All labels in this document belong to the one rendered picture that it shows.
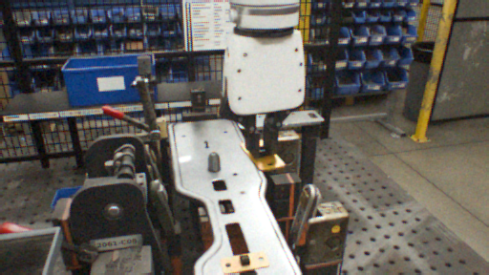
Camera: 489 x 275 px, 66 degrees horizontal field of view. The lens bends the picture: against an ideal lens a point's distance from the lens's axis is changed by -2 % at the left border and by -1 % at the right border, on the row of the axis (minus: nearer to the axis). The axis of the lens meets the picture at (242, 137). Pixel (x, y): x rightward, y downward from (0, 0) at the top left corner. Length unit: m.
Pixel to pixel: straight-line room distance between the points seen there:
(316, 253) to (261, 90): 0.42
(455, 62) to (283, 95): 3.24
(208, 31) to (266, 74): 1.08
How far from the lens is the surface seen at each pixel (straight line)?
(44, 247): 0.56
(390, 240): 1.29
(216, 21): 1.54
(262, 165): 0.51
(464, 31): 3.64
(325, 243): 0.79
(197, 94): 1.30
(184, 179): 0.94
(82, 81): 1.39
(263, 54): 0.46
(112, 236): 0.65
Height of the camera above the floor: 1.49
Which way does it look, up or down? 26 degrees down
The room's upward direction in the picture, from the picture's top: straight up
